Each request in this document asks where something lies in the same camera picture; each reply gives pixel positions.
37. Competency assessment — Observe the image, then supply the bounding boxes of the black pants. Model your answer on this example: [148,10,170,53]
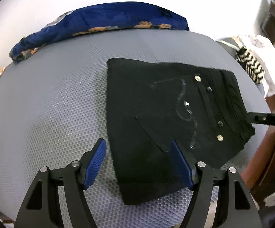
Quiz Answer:
[106,57,256,206]

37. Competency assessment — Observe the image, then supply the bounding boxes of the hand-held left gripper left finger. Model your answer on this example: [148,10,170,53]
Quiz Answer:
[15,138,107,228]

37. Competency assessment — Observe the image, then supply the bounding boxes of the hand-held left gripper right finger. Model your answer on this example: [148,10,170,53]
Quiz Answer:
[171,140,262,228]

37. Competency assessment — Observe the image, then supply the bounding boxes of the white cord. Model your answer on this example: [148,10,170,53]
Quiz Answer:
[217,37,241,53]

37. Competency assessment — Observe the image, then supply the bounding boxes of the black white striped cloth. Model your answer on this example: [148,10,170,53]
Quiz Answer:
[237,48,265,84]

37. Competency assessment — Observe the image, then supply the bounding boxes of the brown wooden bed frame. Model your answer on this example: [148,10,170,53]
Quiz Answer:
[245,121,275,209]

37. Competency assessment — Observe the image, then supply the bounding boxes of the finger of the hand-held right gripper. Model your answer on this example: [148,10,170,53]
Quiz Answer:
[247,112,275,127]

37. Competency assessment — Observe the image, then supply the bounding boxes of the blue orange-print blanket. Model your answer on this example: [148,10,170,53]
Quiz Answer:
[10,2,190,64]

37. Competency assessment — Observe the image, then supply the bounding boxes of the grey mesh mat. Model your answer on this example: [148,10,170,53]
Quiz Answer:
[0,26,271,228]

